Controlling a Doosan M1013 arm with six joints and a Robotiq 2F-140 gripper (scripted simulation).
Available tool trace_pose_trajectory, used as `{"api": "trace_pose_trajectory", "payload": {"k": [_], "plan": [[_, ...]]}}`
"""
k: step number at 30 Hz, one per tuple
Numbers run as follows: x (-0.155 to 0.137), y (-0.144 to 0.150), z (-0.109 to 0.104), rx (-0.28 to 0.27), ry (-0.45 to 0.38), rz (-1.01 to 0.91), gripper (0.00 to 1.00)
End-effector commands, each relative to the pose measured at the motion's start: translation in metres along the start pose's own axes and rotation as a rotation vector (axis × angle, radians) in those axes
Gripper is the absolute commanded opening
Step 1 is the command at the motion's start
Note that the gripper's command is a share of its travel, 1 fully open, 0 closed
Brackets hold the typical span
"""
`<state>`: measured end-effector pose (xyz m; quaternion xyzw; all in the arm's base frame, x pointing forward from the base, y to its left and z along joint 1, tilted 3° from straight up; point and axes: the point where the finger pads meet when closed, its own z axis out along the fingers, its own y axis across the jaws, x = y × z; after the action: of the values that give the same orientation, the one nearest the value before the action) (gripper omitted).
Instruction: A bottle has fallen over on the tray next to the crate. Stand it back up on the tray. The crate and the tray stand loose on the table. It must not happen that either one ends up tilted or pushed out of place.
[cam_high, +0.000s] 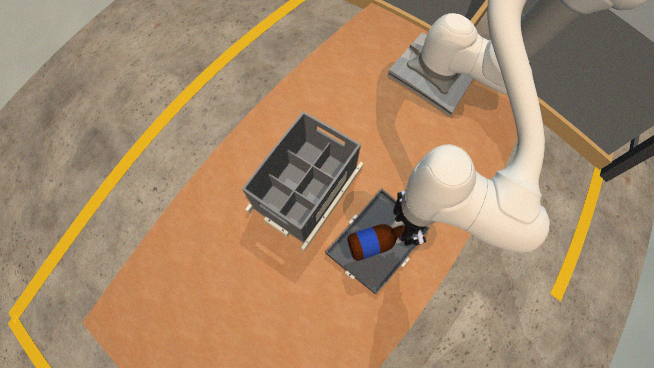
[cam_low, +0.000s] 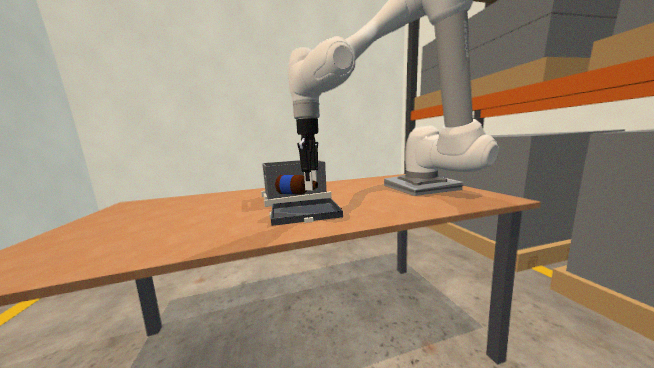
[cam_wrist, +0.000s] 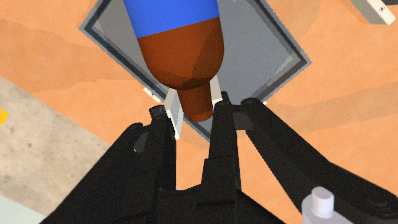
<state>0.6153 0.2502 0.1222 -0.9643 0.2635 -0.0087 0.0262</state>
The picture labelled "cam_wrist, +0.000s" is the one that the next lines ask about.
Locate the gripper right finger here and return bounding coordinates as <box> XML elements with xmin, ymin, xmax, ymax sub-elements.
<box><xmin>192</xmin><ymin>75</ymin><xmax>398</xmax><ymax>224</ymax></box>

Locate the brown and blue bottle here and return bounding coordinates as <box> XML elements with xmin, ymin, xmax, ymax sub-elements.
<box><xmin>123</xmin><ymin>0</ymin><xmax>224</xmax><ymax>122</ymax></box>

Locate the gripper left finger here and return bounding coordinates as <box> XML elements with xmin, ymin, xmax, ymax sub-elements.
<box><xmin>39</xmin><ymin>88</ymin><xmax>184</xmax><ymax>224</ymax></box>

